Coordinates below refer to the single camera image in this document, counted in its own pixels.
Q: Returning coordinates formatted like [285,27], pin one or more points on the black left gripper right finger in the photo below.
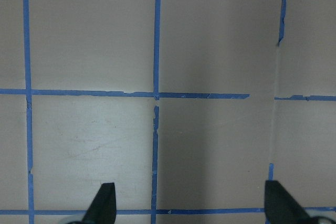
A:
[280,206]

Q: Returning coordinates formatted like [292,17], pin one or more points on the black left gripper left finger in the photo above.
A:
[103,209]

